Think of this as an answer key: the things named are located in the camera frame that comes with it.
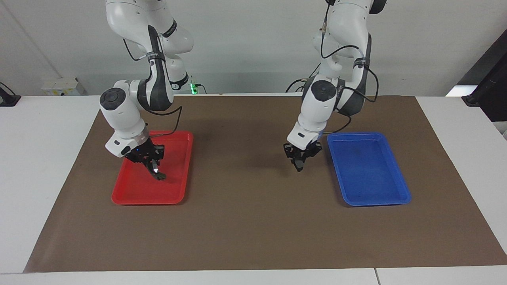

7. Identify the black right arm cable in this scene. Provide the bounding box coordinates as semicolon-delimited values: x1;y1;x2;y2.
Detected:
122;25;183;138

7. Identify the red plastic tray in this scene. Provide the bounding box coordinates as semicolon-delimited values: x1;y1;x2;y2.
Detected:
111;131;194;205

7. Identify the large black stand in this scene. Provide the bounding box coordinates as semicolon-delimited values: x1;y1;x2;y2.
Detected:
461;40;507;123

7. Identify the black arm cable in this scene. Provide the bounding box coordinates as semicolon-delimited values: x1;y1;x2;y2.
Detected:
122;25;183;138
319;3;379;134

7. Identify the black left base cable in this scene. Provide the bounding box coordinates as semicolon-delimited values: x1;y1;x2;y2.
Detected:
285;63;322;94

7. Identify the blue plastic tray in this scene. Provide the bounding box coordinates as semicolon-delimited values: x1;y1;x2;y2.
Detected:
327;132;412;207

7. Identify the brown table mat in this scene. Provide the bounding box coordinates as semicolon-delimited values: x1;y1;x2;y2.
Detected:
24;95;507;274

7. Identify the white box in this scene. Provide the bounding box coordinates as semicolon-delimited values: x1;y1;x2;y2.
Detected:
41;77;86;96

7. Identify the small black clamp mount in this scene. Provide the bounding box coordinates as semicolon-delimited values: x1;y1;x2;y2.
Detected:
0;82;21;107

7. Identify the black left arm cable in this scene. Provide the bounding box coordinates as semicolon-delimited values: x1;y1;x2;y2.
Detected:
319;3;379;134

